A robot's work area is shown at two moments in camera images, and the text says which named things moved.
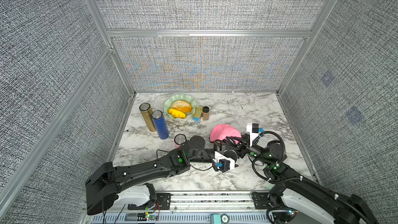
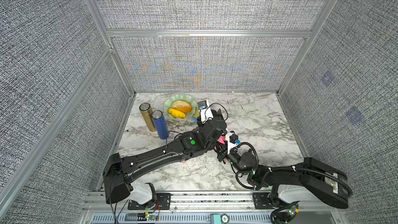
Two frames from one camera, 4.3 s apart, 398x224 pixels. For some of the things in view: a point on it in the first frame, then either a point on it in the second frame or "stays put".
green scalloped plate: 169,101 stays put
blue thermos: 159,124 stays put
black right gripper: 245,149 → 223,152
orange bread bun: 182,106 stays put
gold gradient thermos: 146,110 stays put
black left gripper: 222,147 → 219,116
